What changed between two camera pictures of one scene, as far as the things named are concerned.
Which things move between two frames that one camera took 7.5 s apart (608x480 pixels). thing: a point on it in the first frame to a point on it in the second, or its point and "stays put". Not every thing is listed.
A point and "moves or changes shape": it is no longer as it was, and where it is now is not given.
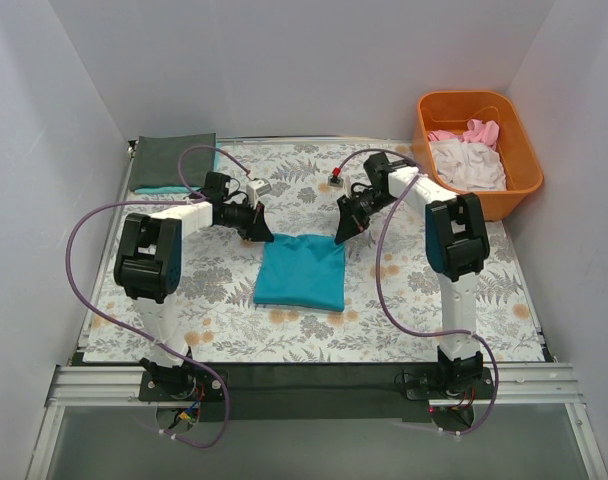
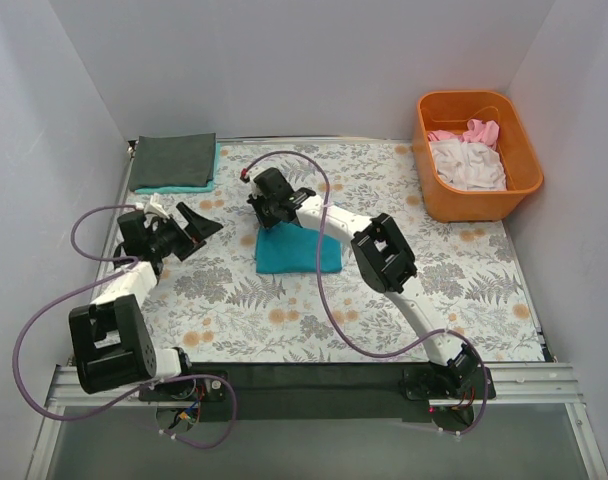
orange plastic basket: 473,141 stays put
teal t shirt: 306,271 moves or changes shape
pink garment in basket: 476,132 stays put
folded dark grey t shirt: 155,161 stays put
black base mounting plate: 316,395 stays put
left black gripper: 254,223 to 185,240
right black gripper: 350,214 to 263,212
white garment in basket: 469,166 stays put
